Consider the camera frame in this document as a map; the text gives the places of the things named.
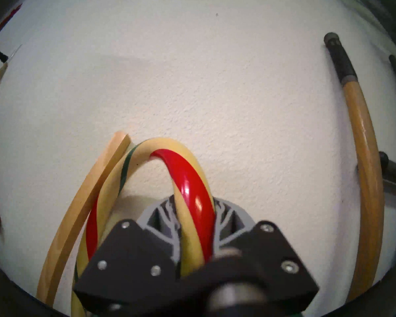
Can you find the red green striped candy cane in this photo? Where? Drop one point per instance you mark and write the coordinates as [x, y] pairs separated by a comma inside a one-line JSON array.
[[188, 187]]

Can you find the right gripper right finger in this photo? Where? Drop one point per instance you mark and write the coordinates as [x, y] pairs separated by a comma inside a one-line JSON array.
[[267, 243]]

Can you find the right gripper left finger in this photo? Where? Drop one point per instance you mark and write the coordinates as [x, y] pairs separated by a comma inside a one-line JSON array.
[[132, 253]]

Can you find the black tool with grey crossbar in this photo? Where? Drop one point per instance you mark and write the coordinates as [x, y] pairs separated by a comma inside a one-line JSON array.
[[394, 169]]

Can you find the thin light wooden stick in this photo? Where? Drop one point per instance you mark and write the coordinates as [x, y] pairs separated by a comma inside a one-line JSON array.
[[85, 194]]

